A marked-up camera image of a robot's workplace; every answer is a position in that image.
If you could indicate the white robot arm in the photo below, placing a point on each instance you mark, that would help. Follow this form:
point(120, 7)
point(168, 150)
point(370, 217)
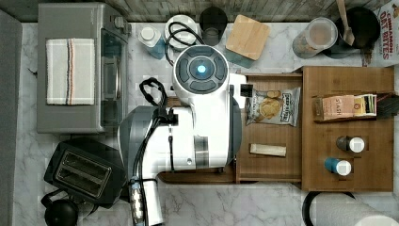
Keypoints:
point(203, 132)

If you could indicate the wooden tray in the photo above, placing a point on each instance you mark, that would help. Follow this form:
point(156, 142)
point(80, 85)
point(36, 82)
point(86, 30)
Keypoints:
point(251, 167)

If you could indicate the potato chips bag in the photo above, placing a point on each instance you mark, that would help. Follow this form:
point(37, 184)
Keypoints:
point(279, 107)

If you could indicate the white round canister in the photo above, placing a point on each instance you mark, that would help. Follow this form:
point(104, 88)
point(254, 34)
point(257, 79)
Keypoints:
point(183, 36)

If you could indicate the blue liquid bottle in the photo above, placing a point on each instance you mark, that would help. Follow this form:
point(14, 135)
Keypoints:
point(153, 41)

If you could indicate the dark glass tumbler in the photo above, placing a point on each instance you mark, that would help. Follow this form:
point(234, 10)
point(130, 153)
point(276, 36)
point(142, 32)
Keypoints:
point(213, 22)

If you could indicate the black two-slot toaster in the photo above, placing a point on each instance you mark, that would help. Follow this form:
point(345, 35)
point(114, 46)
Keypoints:
point(87, 169)

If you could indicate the silver toaster oven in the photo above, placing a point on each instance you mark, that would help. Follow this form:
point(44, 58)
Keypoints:
point(92, 20)

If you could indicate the tea bag box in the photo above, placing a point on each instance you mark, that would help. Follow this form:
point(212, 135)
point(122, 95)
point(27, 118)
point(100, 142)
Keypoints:
point(344, 107)

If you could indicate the striped dish towel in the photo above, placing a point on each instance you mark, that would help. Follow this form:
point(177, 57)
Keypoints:
point(70, 71)

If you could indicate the clear plastic storage jar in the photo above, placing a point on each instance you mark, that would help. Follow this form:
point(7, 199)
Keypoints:
point(320, 34)

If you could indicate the blue spice jar white lid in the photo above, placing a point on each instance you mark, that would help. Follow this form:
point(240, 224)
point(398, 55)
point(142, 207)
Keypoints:
point(338, 166)

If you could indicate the dark spice jar white lid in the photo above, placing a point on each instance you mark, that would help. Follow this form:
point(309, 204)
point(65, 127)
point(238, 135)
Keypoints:
point(350, 144)

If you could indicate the wooden spoon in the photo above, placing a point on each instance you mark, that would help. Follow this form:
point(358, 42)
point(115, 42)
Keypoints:
point(347, 31)

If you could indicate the black kettle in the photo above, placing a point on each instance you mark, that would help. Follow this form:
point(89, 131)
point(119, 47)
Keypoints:
point(63, 209)

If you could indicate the wooden shelf organizer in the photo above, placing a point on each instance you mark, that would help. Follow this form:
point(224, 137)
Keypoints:
point(372, 169)

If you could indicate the black utensil holder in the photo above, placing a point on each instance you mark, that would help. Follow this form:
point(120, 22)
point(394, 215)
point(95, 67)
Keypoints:
point(366, 30)

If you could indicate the cinnamon oat bites cereal box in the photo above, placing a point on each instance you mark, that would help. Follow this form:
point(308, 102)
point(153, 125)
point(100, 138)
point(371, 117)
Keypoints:
point(386, 49)

